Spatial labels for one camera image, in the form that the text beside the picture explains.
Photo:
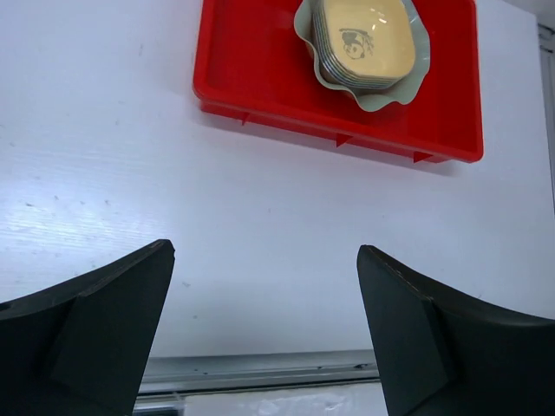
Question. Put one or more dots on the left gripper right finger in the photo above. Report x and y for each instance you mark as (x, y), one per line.
(440, 351)

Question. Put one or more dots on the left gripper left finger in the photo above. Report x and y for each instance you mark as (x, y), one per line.
(81, 347)

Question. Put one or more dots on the large green scalloped bowl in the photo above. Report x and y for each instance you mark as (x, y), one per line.
(371, 100)

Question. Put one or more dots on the yellow square plate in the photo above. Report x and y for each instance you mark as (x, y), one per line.
(364, 44)

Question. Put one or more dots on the red plastic bin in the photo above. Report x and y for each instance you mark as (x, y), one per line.
(251, 66)

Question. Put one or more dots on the aluminium rail front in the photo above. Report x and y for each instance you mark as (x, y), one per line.
(316, 383)

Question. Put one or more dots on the aluminium rail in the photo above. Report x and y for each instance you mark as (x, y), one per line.
(316, 383)
(546, 44)

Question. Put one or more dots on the aluminium rail right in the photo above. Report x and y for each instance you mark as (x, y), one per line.
(546, 44)

